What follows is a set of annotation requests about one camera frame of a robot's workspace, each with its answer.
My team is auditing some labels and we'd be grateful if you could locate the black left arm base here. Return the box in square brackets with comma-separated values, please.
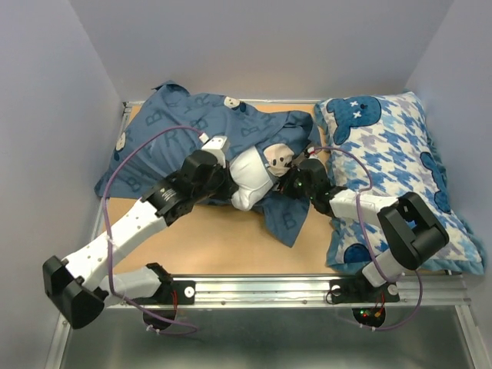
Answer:
[141, 263, 196, 305]

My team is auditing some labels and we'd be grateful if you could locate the blue white houndstooth pillow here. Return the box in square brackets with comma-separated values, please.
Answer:
[314, 91, 486, 275]

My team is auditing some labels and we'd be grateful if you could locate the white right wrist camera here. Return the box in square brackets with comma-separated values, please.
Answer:
[304, 145, 320, 160]

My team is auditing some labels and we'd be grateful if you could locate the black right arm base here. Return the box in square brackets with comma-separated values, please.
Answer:
[324, 271, 400, 305]

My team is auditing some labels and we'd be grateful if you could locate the blue cartoon letter pillowcase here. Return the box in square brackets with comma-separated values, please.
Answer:
[95, 81, 321, 247]

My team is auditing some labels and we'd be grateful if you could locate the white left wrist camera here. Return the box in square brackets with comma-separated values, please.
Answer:
[201, 135, 230, 168]

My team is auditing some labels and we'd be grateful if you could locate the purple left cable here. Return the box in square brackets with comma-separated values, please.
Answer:
[100, 126, 198, 336]

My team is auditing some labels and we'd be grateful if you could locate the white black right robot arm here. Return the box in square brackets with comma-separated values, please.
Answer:
[279, 158, 450, 300]

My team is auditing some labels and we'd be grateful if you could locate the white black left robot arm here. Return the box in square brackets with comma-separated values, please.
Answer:
[42, 148, 238, 332]

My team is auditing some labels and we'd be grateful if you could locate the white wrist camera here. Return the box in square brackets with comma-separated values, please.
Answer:
[304, 145, 320, 160]
[201, 135, 230, 168]

